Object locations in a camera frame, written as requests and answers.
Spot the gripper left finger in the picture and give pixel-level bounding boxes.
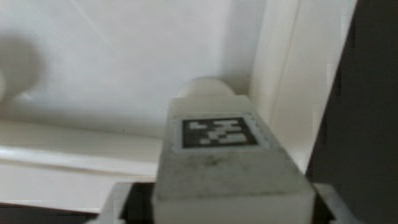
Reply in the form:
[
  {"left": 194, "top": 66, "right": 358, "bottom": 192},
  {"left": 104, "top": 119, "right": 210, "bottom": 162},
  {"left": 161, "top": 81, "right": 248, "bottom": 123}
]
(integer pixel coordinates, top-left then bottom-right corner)
[{"left": 99, "top": 182, "right": 155, "bottom": 224}]

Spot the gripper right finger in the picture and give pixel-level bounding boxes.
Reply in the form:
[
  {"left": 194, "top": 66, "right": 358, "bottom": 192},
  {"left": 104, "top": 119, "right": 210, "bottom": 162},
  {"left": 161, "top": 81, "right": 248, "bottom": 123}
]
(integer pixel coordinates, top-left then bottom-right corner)
[{"left": 315, "top": 183, "right": 367, "bottom": 224}]

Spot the white table leg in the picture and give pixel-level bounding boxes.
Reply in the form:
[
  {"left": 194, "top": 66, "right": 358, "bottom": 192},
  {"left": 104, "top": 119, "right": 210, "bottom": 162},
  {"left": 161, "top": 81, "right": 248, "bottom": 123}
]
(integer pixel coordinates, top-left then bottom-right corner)
[{"left": 154, "top": 78, "right": 317, "bottom": 224}]

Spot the white square table top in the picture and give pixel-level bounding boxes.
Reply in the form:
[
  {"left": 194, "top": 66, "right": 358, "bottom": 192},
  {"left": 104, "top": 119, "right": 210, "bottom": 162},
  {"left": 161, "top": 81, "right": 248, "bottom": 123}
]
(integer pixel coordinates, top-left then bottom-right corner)
[{"left": 0, "top": 0, "right": 360, "bottom": 212}]

